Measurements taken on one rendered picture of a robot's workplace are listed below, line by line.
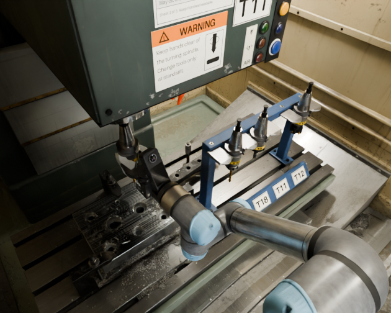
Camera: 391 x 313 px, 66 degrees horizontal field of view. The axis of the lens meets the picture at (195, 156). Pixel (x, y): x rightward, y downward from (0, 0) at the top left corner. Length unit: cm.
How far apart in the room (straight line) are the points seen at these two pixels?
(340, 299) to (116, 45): 47
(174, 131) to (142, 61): 148
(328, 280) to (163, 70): 41
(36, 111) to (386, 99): 134
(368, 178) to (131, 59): 129
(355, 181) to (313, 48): 64
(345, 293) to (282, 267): 77
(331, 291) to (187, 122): 167
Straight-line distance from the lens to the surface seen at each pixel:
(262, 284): 121
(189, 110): 214
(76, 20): 44
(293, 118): 110
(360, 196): 154
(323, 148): 163
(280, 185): 123
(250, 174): 130
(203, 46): 57
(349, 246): 56
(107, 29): 46
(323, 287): 50
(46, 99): 122
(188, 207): 73
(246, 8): 61
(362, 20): 142
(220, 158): 90
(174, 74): 55
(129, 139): 84
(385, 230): 166
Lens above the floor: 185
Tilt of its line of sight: 45 degrees down
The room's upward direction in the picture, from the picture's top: 2 degrees clockwise
